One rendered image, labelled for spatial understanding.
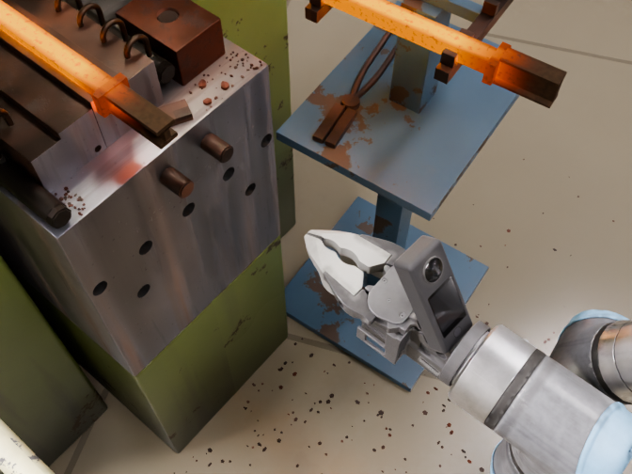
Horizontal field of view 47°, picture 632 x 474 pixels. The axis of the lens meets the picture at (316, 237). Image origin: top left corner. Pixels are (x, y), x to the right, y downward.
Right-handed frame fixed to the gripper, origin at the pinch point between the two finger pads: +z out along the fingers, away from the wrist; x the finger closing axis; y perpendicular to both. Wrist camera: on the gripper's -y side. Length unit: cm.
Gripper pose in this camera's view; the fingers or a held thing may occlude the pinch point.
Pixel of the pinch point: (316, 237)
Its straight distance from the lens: 77.8
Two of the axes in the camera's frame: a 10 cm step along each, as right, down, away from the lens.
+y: 0.0, 5.4, 8.4
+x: 6.4, -6.5, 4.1
